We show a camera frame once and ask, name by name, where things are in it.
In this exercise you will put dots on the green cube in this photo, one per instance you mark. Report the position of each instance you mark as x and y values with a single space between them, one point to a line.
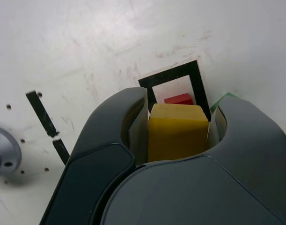
224 96

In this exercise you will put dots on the red cube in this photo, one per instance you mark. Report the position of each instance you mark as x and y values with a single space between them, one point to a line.
179 99

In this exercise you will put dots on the black tape strip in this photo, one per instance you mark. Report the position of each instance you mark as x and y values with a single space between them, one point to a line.
39 110

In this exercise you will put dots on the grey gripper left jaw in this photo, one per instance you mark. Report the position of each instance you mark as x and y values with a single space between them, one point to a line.
91 152

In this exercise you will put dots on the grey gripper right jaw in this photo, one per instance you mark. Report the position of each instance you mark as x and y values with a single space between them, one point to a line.
203 192

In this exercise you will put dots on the black tape square outline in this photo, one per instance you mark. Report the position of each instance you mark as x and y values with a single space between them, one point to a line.
196 82

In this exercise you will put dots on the yellow cube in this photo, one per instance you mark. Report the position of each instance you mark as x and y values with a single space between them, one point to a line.
178 133

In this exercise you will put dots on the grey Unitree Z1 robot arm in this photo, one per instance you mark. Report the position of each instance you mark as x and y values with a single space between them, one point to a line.
7 150

